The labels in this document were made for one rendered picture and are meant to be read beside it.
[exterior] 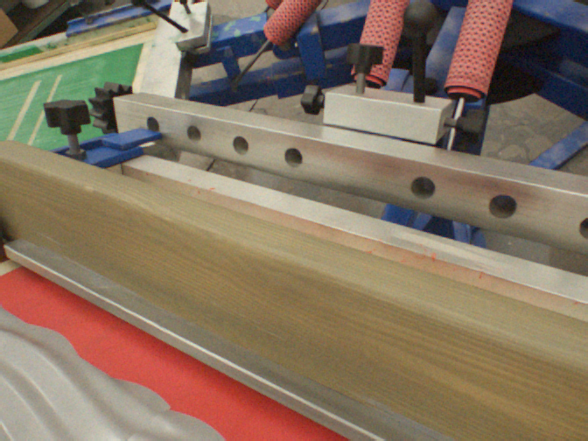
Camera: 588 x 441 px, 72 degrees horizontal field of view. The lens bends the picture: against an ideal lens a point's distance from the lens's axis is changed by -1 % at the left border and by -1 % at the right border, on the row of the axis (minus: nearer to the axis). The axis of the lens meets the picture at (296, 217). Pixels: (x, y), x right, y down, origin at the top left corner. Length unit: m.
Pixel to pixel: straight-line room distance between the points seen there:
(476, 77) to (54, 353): 0.49
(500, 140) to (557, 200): 1.65
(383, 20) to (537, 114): 1.64
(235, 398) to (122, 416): 0.06
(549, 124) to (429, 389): 1.98
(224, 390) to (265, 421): 0.03
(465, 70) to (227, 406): 0.44
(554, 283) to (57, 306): 0.36
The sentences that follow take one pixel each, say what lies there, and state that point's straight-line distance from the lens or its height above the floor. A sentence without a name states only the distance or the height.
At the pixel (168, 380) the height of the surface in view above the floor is 1.22.
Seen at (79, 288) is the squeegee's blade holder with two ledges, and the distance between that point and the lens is 0.30.
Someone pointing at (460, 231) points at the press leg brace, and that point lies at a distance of 1.36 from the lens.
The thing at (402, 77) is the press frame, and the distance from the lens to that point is 0.66.
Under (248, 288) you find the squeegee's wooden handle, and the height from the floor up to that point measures 1.28.
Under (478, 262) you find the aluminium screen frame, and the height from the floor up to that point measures 1.16.
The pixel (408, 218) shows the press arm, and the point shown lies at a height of 0.92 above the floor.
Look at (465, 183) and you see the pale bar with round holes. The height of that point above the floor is 1.16.
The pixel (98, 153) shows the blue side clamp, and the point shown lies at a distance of 0.51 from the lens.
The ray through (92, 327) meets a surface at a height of 1.22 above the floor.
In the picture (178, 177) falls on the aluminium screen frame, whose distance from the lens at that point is 0.45.
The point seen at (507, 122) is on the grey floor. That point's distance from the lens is 2.10.
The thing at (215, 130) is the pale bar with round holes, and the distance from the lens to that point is 0.48.
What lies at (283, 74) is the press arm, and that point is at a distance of 0.92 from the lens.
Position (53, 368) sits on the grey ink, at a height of 1.25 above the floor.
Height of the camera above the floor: 1.46
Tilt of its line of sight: 54 degrees down
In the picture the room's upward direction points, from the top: 22 degrees counter-clockwise
